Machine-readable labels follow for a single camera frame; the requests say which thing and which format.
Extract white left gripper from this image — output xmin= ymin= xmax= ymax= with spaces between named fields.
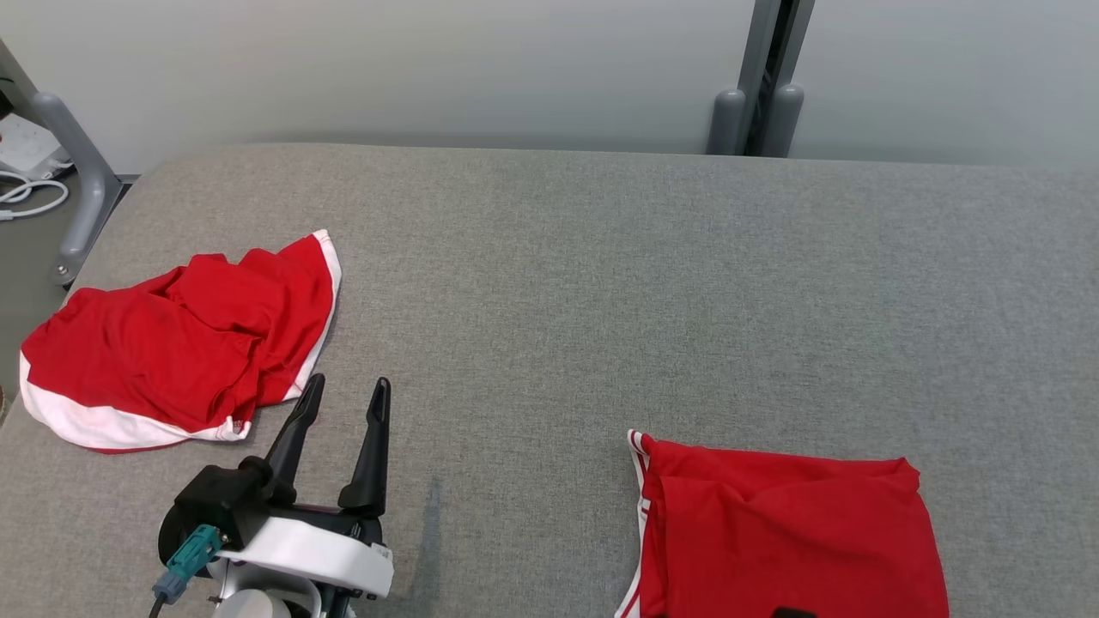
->
xmin=215 ymin=373 xmax=395 ymax=600

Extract red shorts with white band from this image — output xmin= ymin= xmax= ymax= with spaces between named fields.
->
xmin=19 ymin=229 xmax=343 ymax=454

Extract red garment with striped trim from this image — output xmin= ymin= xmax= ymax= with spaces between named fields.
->
xmin=614 ymin=429 xmax=950 ymax=618

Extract grey tubular partition leg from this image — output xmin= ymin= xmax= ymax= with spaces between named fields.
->
xmin=0 ymin=39 xmax=123 ymax=286

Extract white power strip with adapter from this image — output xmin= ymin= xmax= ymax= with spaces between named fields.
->
xmin=0 ymin=112 xmax=71 ymax=179

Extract grey partition foot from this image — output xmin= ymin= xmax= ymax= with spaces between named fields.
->
xmin=760 ymin=82 xmax=806 ymax=159
xmin=707 ymin=87 xmax=749 ymax=156

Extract looped white power cable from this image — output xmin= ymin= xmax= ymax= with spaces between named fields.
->
xmin=0 ymin=170 xmax=70 ymax=221

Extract grey partition post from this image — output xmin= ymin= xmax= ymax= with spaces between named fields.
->
xmin=737 ymin=0 xmax=817 ymax=155

